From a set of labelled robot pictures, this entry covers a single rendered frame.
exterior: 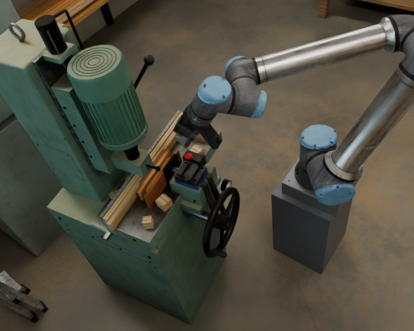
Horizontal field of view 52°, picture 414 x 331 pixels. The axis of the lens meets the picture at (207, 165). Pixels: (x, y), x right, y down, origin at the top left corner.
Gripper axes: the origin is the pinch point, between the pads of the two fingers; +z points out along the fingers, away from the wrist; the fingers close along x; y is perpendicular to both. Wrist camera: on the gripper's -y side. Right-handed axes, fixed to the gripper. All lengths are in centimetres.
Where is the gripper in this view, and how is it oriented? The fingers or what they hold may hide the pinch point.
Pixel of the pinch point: (187, 146)
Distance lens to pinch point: 157.8
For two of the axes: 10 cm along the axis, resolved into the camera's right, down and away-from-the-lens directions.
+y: -8.3, -5.6, -0.5
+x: -4.6, 7.2, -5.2
